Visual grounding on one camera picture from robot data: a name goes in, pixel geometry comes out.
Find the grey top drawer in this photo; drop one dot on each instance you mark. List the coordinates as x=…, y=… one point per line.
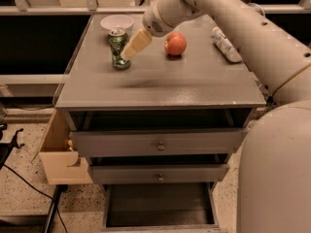
x=157, y=143

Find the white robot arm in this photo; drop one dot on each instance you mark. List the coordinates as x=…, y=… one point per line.
x=274, y=183

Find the grey drawer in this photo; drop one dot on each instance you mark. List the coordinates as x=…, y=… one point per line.
x=157, y=143
x=187, y=173
x=160, y=207

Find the clear plastic water bottle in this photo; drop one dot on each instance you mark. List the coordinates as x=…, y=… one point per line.
x=221, y=41

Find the grey drawer cabinet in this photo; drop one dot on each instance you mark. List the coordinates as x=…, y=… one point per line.
x=196, y=91

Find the crushed green soda can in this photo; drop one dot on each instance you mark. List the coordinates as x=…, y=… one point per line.
x=117, y=38

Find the grey middle drawer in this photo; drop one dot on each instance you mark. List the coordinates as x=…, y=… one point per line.
x=187, y=173

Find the red apple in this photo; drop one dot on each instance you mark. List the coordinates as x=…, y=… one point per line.
x=175, y=44

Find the metal railing frame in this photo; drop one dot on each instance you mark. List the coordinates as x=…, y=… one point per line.
x=81, y=4

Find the grey bottom drawer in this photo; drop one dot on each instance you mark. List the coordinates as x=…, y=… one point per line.
x=160, y=207

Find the white ceramic bowl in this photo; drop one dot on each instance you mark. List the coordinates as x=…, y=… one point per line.
x=122, y=21

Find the black stand base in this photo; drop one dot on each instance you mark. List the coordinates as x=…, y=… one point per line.
x=44, y=222

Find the light wooden side drawer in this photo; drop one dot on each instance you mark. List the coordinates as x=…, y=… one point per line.
x=62, y=164

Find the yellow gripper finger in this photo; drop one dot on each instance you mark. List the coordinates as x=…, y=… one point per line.
x=140, y=40

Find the black clamp device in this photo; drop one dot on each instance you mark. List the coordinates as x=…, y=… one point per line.
x=6, y=148

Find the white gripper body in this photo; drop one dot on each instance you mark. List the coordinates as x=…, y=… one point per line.
x=155, y=20

